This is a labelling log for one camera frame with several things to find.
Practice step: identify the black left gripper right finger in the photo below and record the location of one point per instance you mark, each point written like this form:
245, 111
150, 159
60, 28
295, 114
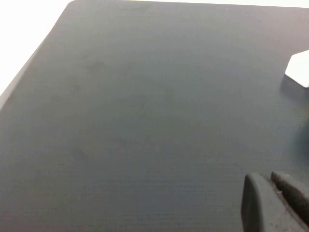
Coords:
294, 195

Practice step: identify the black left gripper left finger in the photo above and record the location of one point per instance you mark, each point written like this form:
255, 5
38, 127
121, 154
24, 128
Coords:
258, 205

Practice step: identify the white cube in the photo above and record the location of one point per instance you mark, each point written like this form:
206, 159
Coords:
298, 70

